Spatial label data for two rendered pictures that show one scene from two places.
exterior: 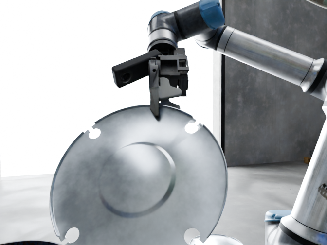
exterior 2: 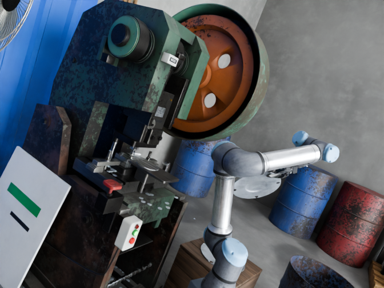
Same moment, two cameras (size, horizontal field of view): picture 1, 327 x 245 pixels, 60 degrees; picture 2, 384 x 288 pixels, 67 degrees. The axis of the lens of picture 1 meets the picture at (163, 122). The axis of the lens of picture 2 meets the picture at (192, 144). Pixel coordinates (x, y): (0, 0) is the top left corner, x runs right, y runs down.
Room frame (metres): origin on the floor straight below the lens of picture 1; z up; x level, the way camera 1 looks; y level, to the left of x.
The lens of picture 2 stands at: (1.47, -1.33, 1.22)
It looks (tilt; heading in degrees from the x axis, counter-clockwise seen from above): 9 degrees down; 141
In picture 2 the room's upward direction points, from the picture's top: 21 degrees clockwise
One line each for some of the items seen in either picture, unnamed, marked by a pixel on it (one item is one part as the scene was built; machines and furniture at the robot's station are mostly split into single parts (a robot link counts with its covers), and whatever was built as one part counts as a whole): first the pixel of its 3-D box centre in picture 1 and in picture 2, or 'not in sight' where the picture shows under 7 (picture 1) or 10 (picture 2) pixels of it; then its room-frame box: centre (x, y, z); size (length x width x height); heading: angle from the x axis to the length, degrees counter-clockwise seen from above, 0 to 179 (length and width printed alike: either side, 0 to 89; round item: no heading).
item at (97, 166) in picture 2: not in sight; (106, 160); (0.17, -0.76, 0.76); 0.17 x 0.06 x 0.10; 113
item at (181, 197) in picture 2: not in sight; (127, 192); (-0.13, -0.41, 0.45); 0.92 x 0.12 x 0.90; 23
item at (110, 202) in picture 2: not in sight; (106, 212); (0.43, -0.80, 0.62); 0.10 x 0.06 x 0.20; 113
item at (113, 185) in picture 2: not in sight; (110, 191); (0.44, -0.82, 0.72); 0.07 x 0.06 x 0.08; 23
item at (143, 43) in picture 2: not in sight; (128, 44); (0.18, -0.84, 1.31); 0.22 x 0.12 x 0.22; 23
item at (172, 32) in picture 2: not in sight; (116, 137); (-0.03, -0.66, 0.83); 0.79 x 0.43 x 1.34; 23
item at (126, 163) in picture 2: not in sight; (130, 159); (0.11, -0.60, 0.76); 0.15 x 0.09 x 0.05; 113
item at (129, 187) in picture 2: not in sight; (124, 173); (0.10, -0.60, 0.68); 0.45 x 0.30 x 0.06; 113
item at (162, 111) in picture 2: not in sight; (152, 114); (0.14, -0.59, 1.04); 0.17 x 0.15 x 0.30; 23
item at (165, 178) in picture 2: not in sight; (150, 180); (0.26, -0.54, 0.72); 0.25 x 0.14 x 0.14; 23
